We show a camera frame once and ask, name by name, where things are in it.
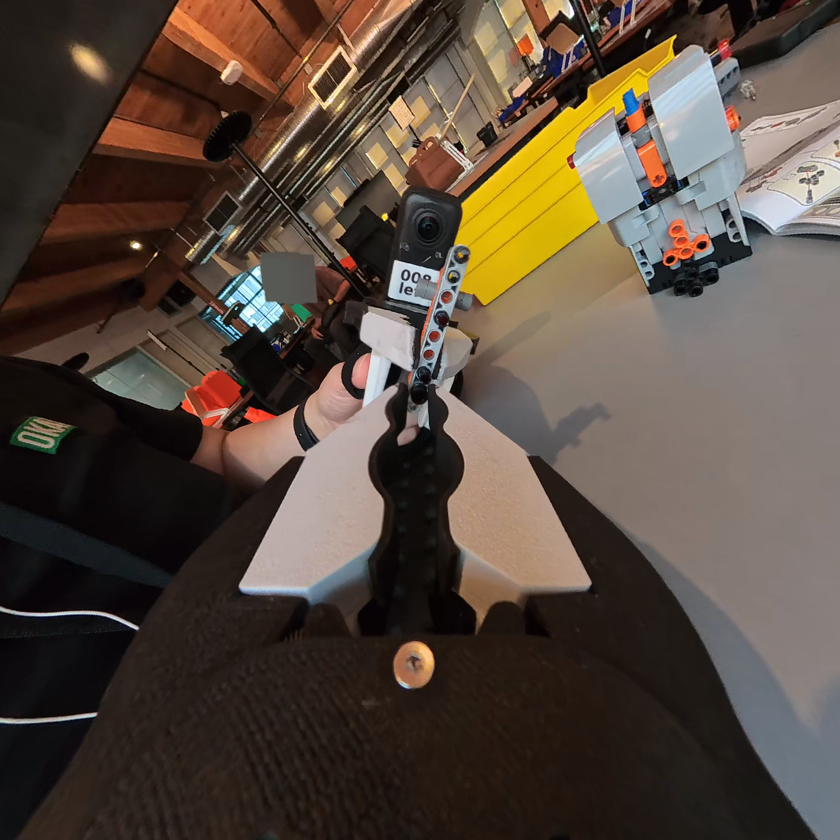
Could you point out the grey building-block robot model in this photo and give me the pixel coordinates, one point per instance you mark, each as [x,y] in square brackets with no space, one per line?
[663,164]

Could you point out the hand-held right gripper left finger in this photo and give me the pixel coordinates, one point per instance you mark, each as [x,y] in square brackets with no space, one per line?
[315,525]

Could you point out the person's left hand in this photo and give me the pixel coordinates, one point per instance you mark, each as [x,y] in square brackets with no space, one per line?
[334,407]

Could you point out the white instruction booklet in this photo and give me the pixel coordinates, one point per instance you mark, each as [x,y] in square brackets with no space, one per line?
[800,177]

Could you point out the grey beam with orange rack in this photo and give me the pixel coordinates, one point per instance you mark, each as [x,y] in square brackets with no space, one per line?
[433,328]

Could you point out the black stand pole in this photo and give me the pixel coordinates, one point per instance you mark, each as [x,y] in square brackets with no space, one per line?
[226,134]

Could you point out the black panel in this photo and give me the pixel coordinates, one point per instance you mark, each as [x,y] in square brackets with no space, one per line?
[59,131]

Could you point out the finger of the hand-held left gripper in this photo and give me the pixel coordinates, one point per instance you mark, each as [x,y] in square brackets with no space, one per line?
[387,334]
[454,354]

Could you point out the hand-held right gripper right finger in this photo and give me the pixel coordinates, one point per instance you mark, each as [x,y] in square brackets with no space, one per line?
[518,525]

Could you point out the person's left forearm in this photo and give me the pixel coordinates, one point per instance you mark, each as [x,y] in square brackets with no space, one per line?
[256,453]

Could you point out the orange plastic crate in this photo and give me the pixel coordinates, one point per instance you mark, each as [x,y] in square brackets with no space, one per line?
[223,400]

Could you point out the black wristband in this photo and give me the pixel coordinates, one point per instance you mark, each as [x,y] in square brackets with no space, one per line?
[305,426]

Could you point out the person's black shirt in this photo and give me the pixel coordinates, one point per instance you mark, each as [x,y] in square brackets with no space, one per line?
[79,499]

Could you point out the yellow storage bin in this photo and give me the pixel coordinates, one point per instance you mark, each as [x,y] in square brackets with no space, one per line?
[525,216]

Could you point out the metal ventilation duct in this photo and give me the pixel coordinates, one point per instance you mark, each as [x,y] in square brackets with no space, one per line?
[315,131]

